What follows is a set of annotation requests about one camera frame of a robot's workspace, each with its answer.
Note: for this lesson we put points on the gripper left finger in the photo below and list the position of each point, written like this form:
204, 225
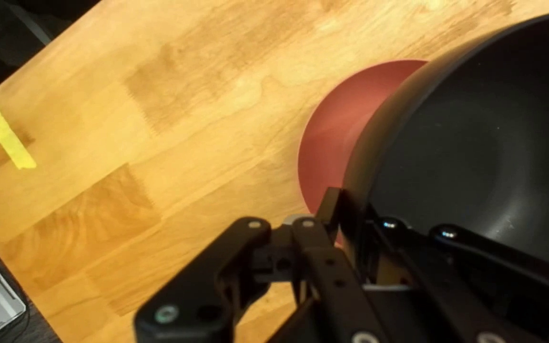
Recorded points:
193, 295

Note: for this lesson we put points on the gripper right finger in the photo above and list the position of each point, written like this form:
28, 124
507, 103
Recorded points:
493, 267

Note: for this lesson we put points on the black bowl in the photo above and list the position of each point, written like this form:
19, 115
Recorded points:
484, 143

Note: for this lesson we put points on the pink bowl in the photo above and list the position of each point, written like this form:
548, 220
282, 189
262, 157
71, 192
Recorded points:
336, 138

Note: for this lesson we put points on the strip of yellow tape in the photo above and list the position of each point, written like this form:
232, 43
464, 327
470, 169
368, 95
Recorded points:
6, 137

